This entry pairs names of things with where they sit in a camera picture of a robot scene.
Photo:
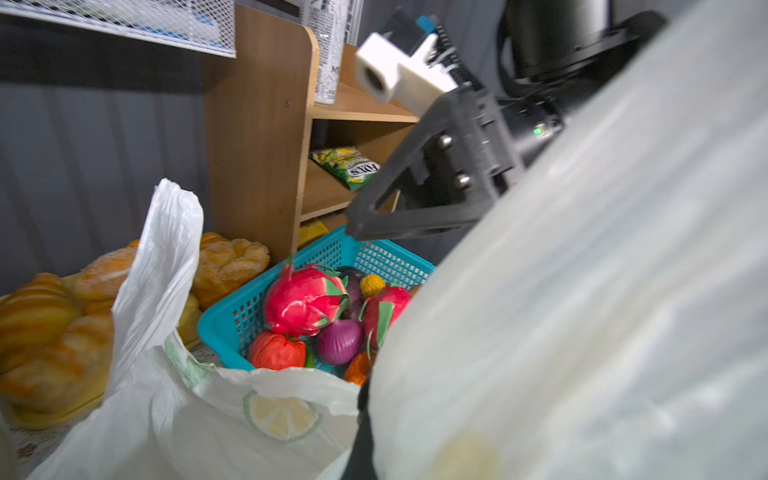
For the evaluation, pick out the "purple onion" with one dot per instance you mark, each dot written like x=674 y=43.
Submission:
x=339 y=342

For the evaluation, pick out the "green Fox's candy bag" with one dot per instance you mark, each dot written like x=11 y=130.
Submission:
x=347 y=164

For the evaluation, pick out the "white plastic grocery bag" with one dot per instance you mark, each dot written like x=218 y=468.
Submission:
x=607 y=319

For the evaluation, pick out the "teal plastic basket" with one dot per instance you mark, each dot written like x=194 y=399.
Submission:
x=229 y=327

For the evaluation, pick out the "left silver drink can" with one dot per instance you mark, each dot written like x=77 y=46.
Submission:
x=327 y=19

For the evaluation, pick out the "pink dragon fruit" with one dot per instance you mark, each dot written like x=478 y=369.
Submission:
x=380 y=312
x=303 y=301

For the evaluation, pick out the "lower pink dragon fruit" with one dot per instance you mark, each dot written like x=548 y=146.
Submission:
x=380 y=312

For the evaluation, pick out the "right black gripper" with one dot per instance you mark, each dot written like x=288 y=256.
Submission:
x=473 y=148

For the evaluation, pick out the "wooden shelf unit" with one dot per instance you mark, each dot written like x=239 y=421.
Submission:
x=259 y=110

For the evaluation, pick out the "white wire wall basket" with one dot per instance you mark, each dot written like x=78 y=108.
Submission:
x=202 y=26

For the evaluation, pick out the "yellow bread tray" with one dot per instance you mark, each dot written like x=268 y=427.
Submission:
x=57 y=333

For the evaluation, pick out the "red tomato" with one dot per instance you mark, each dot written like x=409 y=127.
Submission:
x=275 y=351

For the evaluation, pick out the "upper pink dragon fruit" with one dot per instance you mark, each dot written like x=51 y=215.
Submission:
x=303 y=301

